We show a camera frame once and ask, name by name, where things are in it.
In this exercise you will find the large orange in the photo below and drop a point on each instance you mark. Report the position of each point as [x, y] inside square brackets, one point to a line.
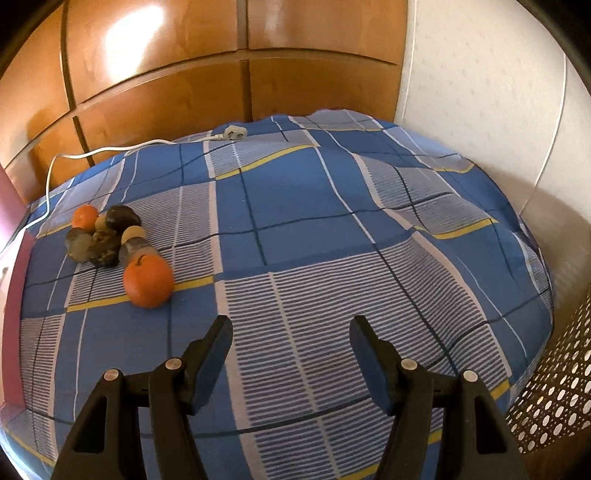
[148, 281]

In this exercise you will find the pink box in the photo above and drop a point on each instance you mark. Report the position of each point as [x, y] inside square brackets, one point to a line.
[10, 258]

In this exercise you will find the white wall trim strip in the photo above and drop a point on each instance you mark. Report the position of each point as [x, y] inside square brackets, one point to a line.
[549, 138]

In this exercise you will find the wooden wardrobe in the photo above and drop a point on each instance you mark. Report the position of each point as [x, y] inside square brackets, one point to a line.
[152, 69]

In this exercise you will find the grey-green fruit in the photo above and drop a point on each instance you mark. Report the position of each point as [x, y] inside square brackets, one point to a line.
[76, 244]

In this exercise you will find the white power plug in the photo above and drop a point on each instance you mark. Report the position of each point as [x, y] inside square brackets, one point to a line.
[236, 132]

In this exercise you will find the pale tan round fruit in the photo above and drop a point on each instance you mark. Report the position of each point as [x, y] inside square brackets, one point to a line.
[134, 232]

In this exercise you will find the small tan round fruit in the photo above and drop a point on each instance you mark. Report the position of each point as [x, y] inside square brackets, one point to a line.
[100, 225]

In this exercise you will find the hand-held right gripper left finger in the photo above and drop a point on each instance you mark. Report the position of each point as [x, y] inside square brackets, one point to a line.
[211, 367]

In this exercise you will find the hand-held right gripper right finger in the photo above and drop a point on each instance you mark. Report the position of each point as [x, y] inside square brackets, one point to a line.
[370, 367]

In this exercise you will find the white perforated basket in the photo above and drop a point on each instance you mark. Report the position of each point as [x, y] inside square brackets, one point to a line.
[554, 383]

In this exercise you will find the dark brown wrinkled fruit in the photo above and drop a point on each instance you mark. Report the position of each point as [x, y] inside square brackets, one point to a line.
[104, 251]

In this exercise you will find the small orange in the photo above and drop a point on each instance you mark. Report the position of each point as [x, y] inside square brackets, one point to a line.
[85, 217]

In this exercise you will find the dark brown round fruit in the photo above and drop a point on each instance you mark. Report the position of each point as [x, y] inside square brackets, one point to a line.
[122, 217]

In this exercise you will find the blue plaid bedsheet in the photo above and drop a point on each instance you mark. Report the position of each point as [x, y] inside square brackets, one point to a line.
[332, 240]

